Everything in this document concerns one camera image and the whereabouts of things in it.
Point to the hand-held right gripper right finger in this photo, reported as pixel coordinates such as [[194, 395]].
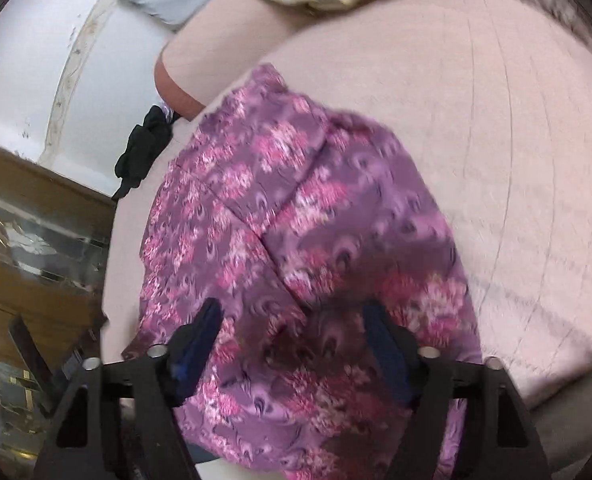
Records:
[[383, 347]]

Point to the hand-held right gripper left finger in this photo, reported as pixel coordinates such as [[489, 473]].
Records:
[[200, 340]]

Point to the purple floral garment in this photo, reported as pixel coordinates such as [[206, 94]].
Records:
[[296, 220]]

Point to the wooden glass-front cabinet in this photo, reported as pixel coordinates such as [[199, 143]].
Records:
[[31, 240]]

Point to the black cloth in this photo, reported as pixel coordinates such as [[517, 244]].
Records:
[[141, 152]]

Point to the pink bed blanket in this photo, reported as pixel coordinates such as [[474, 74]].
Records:
[[500, 160]]

